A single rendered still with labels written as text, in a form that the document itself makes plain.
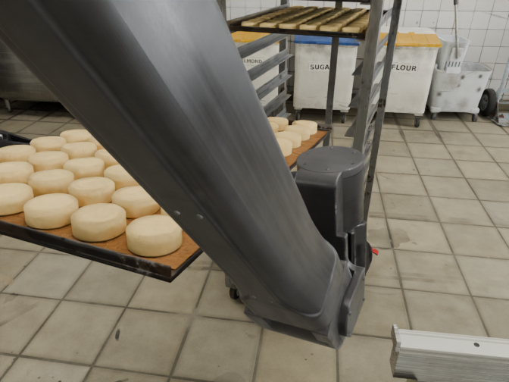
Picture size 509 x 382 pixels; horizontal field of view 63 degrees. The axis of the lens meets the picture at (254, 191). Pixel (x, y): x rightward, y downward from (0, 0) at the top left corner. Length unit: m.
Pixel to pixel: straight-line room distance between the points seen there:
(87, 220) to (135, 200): 0.06
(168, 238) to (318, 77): 3.46
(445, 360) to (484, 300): 1.55
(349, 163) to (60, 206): 0.28
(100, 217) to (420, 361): 0.42
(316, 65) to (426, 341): 3.30
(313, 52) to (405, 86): 0.84
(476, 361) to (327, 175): 0.36
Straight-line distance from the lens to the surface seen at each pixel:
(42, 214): 0.45
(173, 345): 1.76
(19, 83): 4.45
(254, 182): 0.18
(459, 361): 0.61
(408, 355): 0.60
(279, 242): 0.21
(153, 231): 0.38
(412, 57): 3.81
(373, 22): 1.20
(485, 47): 4.64
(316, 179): 0.33
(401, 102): 3.91
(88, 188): 0.49
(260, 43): 1.61
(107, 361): 1.77
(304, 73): 3.78
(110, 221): 0.41
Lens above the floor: 1.32
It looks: 29 degrees down
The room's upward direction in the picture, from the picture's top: straight up
